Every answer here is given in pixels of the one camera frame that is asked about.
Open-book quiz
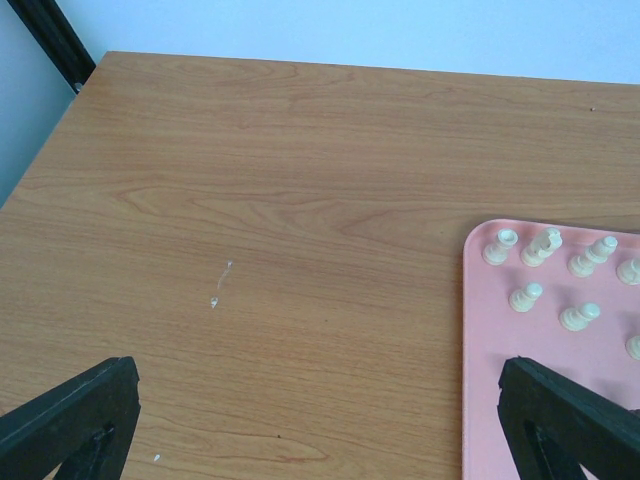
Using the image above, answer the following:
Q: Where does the pink plastic tray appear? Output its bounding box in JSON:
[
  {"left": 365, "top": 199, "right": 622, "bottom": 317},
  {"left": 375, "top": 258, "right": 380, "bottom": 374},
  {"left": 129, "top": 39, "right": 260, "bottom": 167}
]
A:
[{"left": 462, "top": 219, "right": 639, "bottom": 479}]

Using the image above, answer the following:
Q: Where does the white knight piece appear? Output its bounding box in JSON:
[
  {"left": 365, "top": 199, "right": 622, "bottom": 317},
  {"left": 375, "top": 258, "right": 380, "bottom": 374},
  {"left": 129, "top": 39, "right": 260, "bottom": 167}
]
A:
[{"left": 520, "top": 227, "right": 563, "bottom": 267}]

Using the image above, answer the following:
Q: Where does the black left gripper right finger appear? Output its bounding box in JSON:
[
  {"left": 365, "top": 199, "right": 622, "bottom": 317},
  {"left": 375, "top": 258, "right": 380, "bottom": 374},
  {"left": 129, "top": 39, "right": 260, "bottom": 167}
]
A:
[{"left": 497, "top": 357, "right": 639, "bottom": 479}]

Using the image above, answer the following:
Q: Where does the white pawn piece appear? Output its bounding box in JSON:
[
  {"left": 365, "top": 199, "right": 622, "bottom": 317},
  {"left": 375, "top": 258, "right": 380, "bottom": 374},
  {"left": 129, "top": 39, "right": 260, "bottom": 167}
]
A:
[
  {"left": 509, "top": 282, "right": 544, "bottom": 313},
  {"left": 625, "top": 335, "right": 640, "bottom": 360},
  {"left": 559, "top": 302, "right": 601, "bottom": 332}
]

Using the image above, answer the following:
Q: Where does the white bishop piece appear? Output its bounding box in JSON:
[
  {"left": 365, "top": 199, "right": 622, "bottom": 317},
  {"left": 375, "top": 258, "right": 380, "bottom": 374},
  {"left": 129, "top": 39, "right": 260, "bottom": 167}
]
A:
[{"left": 568, "top": 236, "right": 618, "bottom": 278}]

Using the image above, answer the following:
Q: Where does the white rook piece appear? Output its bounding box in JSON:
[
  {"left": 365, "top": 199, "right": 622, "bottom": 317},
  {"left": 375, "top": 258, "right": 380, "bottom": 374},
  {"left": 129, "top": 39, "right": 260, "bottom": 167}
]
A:
[{"left": 482, "top": 228, "right": 519, "bottom": 266}]

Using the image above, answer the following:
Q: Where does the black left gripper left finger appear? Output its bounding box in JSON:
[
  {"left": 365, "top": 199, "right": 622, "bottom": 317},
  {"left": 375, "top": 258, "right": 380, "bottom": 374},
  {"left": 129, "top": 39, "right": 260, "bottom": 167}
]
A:
[{"left": 1, "top": 356, "right": 141, "bottom": 479}]

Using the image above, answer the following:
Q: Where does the white king piece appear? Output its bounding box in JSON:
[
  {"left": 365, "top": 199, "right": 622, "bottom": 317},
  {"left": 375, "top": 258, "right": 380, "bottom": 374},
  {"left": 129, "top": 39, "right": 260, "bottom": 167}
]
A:
[{"left": 616, "top": 258, "right": 640, "bottom": 286}]

